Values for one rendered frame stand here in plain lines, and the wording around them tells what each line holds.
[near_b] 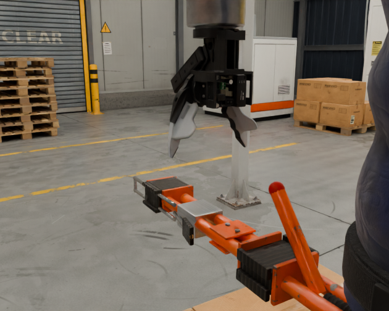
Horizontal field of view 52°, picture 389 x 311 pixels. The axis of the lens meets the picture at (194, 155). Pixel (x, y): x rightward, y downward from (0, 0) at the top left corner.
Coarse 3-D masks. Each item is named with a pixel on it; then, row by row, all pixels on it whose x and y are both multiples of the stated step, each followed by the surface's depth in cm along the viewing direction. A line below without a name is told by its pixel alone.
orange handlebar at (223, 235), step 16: (176, 208) 78; (208, 224) 70; (224, 224) 69; (240, 224) 69; (224, 240) 65; (240, 240) 68; (288, 288) 52; (304, 288) 51; (336, 288) 51; (304, 304) 50; (320, 304) 48
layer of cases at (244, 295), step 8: (320, 272) 156; (328, 272) 156; (336, 280) 151; (224, 296) 141; (232, 296) 141; (240, 296) 141; (248, 296) 141; (256, 296) 141; (200, 304) 136; (208, 304) 136; (216, 304) 136; (224, 304) 136; (232, 304) 136; (240, 304) 136; (248, 304) 136; (256, 304) 136; (264, 304) 136; (280, 304) 136; (288, 304) 136; (296, 304) 136
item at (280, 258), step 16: (256, 240) 60; (272, 240) 62; (288, 240) 62; (240, 256) 58; (256, 256) 57; (272, 256) 57; (288, 256) 58; (240, 272) 58; (256, 272) 55; (272, 272) 53; (288, 272) 54; (256, 288) 55; (272, 288) 53; (272, 304) 54
